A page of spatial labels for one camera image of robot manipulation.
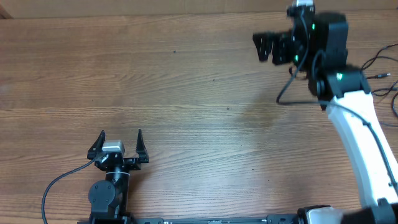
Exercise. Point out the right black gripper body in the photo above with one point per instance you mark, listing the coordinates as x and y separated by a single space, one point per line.
286 53

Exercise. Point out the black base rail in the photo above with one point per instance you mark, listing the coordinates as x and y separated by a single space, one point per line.
202 220

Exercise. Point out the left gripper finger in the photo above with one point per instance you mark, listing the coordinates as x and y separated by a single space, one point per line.
141 148
97 146

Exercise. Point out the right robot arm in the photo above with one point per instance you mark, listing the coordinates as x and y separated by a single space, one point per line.
316 45

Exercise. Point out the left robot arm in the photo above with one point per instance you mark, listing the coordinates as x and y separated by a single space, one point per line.
108 197

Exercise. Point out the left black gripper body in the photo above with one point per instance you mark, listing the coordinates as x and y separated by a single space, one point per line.
130 165

